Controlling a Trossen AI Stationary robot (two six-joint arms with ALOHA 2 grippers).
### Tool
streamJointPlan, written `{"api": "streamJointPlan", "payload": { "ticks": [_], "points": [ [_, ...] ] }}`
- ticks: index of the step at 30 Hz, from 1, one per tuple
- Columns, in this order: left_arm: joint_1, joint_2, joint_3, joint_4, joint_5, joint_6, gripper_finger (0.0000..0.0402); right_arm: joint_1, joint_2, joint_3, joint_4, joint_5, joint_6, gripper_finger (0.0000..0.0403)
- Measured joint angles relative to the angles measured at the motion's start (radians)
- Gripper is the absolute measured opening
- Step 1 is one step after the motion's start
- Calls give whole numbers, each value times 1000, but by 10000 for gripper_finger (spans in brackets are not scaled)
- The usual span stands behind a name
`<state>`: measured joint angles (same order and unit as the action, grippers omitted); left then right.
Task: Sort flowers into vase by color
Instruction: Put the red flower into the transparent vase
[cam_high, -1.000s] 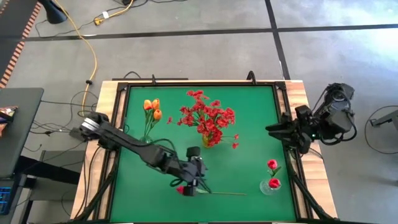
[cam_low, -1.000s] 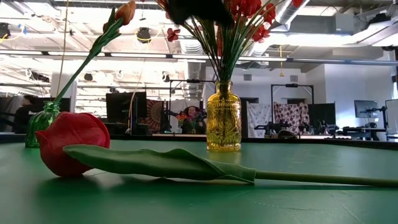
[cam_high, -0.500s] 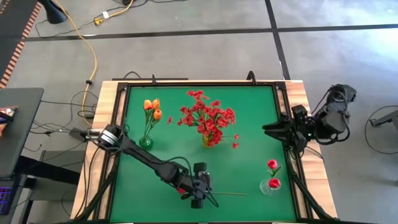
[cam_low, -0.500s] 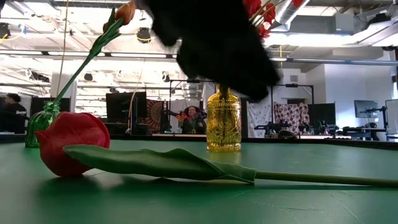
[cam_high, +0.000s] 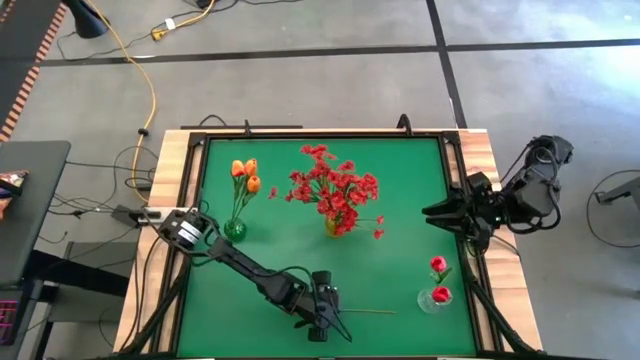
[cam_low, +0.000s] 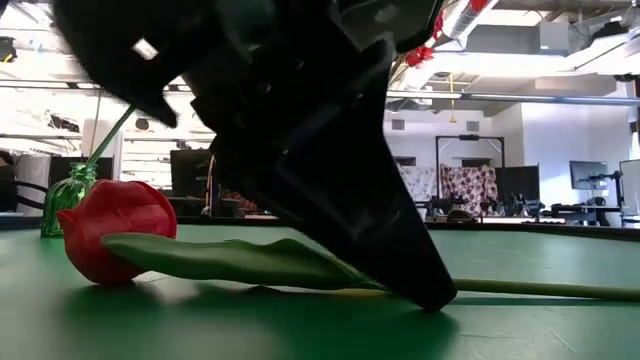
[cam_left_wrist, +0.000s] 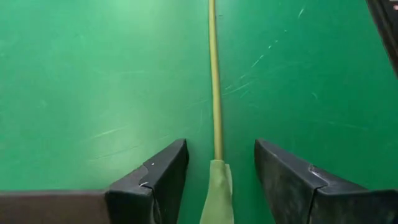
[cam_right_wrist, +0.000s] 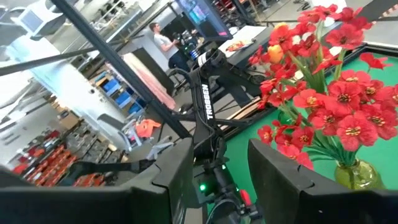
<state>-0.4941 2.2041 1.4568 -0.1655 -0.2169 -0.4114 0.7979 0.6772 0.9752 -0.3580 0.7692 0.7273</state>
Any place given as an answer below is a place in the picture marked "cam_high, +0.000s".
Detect yellow extension cable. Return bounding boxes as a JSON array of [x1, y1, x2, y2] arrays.
[[85, 0, 217, 179]]

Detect black cone-shaped stand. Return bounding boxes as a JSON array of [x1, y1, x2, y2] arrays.
[[62, 0, 110, 40]]

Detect orange artificial tulip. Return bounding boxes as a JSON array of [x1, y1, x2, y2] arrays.
[[233, 158, 259, 224], [230, 159, 247, 224], [234, 175, 263, 224]]

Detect backlit keyboard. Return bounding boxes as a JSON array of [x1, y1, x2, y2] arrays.
[[0, 298, 22, 347]]

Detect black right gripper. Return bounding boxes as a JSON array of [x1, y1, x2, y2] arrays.
[[421, 171, 502, 242]]

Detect black power adapter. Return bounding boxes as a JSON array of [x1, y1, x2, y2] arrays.
[[110, 203, 164, 229]]

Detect green glass vase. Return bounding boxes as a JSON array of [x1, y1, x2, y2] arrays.
[[222, 217, 248, 244]]

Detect black table frame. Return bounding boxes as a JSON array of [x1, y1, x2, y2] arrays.
[[149, 130, 501, 360]]

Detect black floor cable loop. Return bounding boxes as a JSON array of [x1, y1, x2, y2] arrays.
[[592, 168, 640, 250]]

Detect dark grey desk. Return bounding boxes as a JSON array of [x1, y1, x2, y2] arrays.
[[0, 140, 72, 287]]

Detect green felt mat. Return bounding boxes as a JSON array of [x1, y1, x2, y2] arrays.
[[175, 137, 479, 359]]

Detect black floor bar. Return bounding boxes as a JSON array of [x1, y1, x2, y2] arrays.
[[179, 124, 304, 131]]

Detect clear glass vase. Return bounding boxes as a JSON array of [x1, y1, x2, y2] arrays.
[[417, 287, 454, 315]]

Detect black desk base beam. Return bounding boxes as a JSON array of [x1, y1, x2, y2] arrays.
[[22, 249, 132, 297]]

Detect red flower bouquet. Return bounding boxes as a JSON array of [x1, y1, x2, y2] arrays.
[[268, 143, 386, 241]]

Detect colourful patterned bag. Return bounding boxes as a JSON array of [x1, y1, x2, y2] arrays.
[[0, 169, 30, 221]]

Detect black diagonal frame strut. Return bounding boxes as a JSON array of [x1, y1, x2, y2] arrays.
[[119, 239, 194, 357], [457, 239, 534, 357]]

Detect grey metal stand foot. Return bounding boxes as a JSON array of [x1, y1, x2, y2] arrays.
[[594, 177, 640, 206]]

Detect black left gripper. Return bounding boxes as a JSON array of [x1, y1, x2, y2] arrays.
[[299, 270, 354, 345]]

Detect black mat orange striped edge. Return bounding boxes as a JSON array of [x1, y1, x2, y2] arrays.
[[0, 0, 69, 143]]

